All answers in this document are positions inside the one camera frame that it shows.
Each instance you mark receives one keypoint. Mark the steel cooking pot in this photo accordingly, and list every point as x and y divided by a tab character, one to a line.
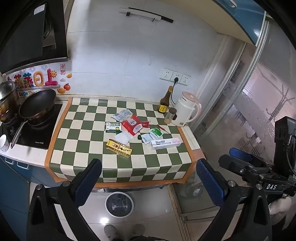
8	92

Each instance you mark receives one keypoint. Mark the black frying pan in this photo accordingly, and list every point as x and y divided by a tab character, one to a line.
38	102

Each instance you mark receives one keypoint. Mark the red chili pepper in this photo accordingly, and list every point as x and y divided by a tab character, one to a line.
160	127

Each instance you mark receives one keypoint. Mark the green checkered table mat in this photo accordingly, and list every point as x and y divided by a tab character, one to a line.
92	129

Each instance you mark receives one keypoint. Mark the small white blue sachet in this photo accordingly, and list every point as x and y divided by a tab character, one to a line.
146	138

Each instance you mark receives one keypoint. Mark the white blue printed packet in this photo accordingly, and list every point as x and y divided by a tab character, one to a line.
122	114

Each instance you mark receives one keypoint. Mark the blue upper cabinet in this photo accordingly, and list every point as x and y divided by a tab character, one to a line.
245	18

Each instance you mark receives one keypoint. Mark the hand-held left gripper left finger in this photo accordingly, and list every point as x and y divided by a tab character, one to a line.
86	183

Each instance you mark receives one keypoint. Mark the yellow box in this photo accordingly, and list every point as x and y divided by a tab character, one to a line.
119	148

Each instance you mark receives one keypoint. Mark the green white sachet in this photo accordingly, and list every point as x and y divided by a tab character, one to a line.
156	132

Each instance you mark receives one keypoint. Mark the blue base cabinet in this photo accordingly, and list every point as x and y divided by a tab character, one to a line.
13	185

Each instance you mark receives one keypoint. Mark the white round trash can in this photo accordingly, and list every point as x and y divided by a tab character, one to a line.
119	205

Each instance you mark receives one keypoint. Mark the brown sauce bottle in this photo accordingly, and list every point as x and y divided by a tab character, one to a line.
164	102

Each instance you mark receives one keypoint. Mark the clear plastic bag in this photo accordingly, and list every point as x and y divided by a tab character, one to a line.
192	188

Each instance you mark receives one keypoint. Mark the glass sliding door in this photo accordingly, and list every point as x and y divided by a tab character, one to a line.
254	92

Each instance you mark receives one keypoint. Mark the plain white sachet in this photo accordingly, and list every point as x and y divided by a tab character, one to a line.
124	137

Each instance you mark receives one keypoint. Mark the small red wrapper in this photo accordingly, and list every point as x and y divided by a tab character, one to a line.
145	124

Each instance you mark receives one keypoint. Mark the red plastic packet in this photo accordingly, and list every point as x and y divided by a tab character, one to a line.
131	124

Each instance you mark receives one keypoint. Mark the white black wall rack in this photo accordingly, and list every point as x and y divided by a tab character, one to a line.
143	13

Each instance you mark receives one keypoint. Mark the black range hood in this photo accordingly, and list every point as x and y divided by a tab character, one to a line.
23	34

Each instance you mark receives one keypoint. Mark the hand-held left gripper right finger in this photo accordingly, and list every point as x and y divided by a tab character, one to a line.
209	180

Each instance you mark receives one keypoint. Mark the white wall socket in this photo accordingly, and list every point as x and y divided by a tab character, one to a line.
185	80
177	76
166	74

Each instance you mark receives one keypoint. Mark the black induction cooktop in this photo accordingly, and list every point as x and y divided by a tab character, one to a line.
44	136

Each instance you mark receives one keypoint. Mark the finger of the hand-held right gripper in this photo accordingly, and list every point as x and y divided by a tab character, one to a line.
233	165
240	153

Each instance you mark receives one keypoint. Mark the small glass spice jar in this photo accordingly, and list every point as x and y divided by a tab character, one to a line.
170	115

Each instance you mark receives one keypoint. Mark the white toothpaste box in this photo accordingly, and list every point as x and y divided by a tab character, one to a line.
165	143

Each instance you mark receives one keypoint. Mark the colourful wall sticker decoration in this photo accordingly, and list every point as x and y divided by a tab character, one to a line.
39	78

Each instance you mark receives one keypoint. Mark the white electric kettle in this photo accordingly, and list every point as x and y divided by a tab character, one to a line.
185	109

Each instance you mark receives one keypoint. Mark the green white medicine box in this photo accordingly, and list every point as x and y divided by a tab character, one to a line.
113	127

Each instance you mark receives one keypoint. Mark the white cup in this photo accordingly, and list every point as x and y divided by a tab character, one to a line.
3	142

